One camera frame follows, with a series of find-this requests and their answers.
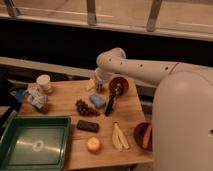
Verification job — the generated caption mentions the yellow round cheese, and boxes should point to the yellow round cheese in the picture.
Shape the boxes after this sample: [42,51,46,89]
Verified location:
[87,137,101,153]

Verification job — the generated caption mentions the crumpled blue white wrapper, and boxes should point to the crumpled blue white wrapper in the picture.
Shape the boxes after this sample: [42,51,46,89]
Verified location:
[24,87,48,110]

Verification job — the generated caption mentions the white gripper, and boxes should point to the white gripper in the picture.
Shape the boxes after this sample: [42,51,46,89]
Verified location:
[86,68,111,91]

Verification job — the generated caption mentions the white paper cup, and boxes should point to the white paper cup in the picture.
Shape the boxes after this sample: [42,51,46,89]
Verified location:
[36,74,52,93]

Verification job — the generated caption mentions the dark red bowl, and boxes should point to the dark red bowl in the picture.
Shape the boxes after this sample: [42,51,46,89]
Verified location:
[134,122,152,151]

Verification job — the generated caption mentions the black rectangular block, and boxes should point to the black rectangular block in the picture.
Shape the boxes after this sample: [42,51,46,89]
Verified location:
[77,120,99,133]

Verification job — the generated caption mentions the black handled brush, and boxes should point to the black handled brush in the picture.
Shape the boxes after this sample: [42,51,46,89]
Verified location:
[105,83,123,116]

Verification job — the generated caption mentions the green plastic tray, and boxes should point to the green plastic tray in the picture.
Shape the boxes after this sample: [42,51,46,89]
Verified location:
[0,117,71,171]

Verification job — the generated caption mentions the small metal cup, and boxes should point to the small metal cup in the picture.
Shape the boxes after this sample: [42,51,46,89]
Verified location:
[96,83,103,93]

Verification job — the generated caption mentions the red bowl with brush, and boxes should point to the red bowl with brush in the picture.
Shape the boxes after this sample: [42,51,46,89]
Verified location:
[108,77,129,96]

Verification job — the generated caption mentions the bunch of dark grapes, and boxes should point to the bunch of dark grapes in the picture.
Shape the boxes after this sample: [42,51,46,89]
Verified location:
[75,99,99,116]

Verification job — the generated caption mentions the blue sponge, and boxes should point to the blue sponge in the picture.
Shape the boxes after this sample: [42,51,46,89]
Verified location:
[89,93,106,109]

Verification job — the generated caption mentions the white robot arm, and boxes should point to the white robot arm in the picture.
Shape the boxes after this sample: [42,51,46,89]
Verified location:
[94,48,213,171]

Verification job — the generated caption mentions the orange carrot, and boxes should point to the orange carrot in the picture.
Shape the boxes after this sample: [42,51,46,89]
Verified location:
[142,124,152,149]

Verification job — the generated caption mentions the wooden cutting board table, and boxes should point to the wooden cutting board table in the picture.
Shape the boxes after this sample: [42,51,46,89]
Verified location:
[19,79,152,171]

